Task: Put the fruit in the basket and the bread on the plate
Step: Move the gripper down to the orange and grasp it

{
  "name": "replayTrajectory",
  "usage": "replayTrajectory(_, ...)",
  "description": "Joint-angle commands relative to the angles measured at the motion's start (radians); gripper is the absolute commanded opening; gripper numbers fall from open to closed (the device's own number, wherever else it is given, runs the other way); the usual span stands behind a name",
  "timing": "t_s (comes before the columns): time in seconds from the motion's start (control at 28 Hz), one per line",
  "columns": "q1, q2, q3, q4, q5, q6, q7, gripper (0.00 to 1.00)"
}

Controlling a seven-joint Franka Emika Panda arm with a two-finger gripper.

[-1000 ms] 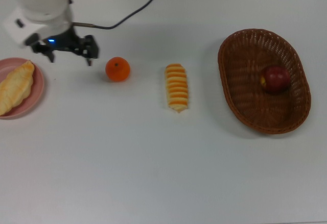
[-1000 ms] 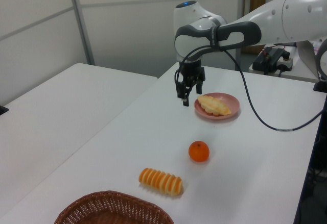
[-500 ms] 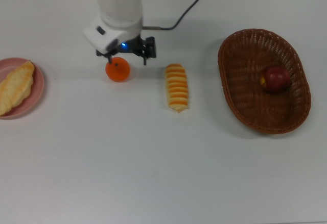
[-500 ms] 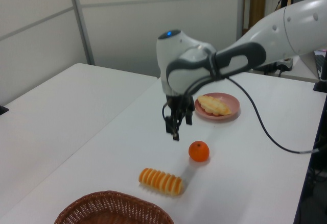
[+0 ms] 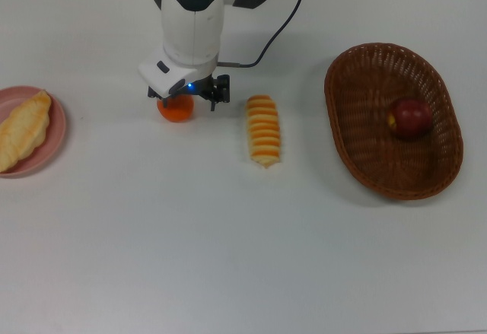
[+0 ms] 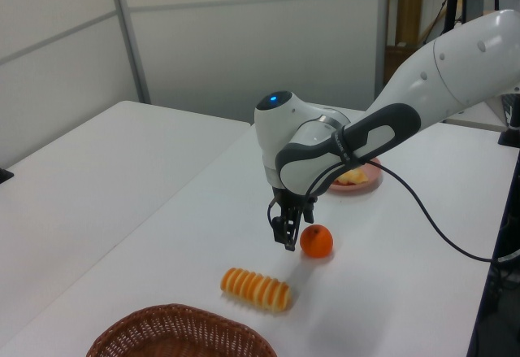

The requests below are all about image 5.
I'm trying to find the toy orange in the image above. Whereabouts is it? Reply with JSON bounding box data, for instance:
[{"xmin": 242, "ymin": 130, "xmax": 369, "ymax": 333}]
[{"xmin": 157, "ymin": 93, "xmax": 196, "ymax": 123}]

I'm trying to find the ridged toy bread roll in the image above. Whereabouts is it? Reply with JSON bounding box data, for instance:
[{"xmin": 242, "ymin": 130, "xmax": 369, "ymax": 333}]
[{"xmin": 245, "ymin": 94, "xmax": 282, "ymax": 170}]

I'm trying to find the pink plate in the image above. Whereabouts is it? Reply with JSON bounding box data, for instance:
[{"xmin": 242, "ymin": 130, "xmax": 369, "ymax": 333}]
[{"xmin": 0, "ymin": 84, "xmax": 67, "ymax": 178}]

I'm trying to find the braided toy bread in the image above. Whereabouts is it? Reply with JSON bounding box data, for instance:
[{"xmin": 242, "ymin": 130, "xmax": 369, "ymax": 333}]
[{"xmin": 0, "ymin": 89, "xmax": 53, "ymax": 173}]

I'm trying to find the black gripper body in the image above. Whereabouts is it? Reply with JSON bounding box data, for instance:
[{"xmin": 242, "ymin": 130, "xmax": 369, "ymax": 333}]
[{"xmin": 189, "ymin": 75, "xmax": 218, "ymax": 100}]

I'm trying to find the brown woven basket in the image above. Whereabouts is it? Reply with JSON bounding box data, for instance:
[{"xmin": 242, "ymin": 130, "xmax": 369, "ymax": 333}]
[{"xmin": 323, "ymin": 42, "xmax": 464, "ymax": 201}]

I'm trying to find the red toy apple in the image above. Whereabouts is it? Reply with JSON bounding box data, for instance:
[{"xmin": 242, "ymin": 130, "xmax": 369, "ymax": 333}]
[{"xmin": 387, "ymin": 97, "xmax": 434, "ymax": 139}]

